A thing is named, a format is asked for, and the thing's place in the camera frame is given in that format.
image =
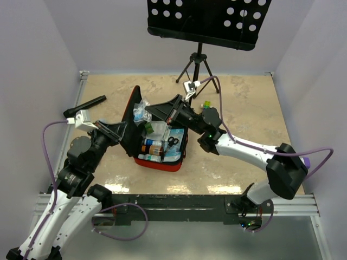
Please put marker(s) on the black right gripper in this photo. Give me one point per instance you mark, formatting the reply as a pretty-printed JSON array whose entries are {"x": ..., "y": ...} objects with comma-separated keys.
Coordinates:
[{"x": 168, "y": 111}]

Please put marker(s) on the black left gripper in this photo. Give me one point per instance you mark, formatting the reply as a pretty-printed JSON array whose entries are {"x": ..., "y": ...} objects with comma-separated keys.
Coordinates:
[{"x": 115, "y": 132}]

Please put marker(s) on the white gauze plastic bag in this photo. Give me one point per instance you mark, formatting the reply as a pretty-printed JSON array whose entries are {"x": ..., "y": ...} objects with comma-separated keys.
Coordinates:
[{"x": 159, "y": 129}]

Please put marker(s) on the green pill blister pack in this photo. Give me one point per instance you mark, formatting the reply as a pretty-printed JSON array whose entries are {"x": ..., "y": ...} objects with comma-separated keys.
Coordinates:
[{"x": 148, "y": 127}]

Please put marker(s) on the blue wipes packet bag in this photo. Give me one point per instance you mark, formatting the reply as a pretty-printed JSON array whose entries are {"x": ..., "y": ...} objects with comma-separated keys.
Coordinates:
[{"x": 140, "y": 114}]

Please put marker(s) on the black handled scissors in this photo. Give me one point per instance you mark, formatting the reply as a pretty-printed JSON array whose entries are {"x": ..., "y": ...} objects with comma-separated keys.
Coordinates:
[{"x": 171, "y": 142}]

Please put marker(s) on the white blue medicine bottle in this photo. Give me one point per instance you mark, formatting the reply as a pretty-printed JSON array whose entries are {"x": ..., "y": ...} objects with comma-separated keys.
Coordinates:
[{"x": 151, "y": 142}]

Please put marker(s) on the red black medicine kit case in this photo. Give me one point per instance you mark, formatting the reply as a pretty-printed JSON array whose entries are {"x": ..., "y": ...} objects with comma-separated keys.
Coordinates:
[{"x": 135, "y": 135}]

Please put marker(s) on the brown medicine bottle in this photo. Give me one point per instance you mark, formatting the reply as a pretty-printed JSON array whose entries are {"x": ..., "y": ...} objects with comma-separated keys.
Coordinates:
[{"x": 154, "y": 150}]

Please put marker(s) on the blue medical pouch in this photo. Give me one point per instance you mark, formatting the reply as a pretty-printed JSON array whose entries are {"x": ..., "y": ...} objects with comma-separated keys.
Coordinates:
[{"x": 174, "y": 153}]

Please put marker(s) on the white green medicine bottle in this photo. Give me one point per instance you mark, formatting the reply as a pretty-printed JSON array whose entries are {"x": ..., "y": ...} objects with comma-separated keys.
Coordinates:
[{"x": 150, "y": 157}]

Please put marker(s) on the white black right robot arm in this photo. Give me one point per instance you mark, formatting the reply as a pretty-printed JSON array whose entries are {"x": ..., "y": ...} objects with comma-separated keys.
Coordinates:
[{"x": 285, "y": 170}]

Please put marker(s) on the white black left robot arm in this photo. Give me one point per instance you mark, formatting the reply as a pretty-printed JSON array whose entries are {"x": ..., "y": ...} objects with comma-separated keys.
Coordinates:
[{"x": 73, "y": 200}]

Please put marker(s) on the colourful toy block car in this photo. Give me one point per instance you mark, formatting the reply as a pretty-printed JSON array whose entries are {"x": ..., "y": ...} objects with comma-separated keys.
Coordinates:
[{"x": 205, "y": 105}]

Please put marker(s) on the black flashlight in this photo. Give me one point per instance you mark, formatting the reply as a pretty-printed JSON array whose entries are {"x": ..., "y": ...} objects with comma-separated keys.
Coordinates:
[{"x": 71, "y": 112}]

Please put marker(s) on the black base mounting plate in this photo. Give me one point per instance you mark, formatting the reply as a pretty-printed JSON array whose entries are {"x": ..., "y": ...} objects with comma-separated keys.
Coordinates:
[{"x": 226, "y": 209}]

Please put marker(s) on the black music stand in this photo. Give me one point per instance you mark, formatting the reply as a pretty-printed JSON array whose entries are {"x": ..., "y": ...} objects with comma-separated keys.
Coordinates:
[{"x": 231, "y": 24}]

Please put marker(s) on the purple white device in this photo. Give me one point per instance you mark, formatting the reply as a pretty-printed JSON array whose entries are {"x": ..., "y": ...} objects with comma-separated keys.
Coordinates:
[{"x": 306, "y": 162}]

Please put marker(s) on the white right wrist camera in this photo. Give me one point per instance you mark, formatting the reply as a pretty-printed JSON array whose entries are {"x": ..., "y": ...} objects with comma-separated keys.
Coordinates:
[{"x": 190, "y": 88}]

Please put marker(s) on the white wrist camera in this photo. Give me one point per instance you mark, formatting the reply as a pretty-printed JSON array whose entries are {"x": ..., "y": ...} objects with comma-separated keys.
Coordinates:
[
  {"x": 82, "y": 121},
  {"x": 190, "y": 88}
]

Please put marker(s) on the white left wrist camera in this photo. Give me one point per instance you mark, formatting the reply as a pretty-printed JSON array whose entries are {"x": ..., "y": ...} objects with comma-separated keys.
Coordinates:
[{"x": 82, "y": 121}]

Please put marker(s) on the aluminium frame rail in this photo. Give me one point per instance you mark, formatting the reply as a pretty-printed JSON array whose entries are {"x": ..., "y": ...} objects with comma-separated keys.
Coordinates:
[{"x": 53, "y": 171}]

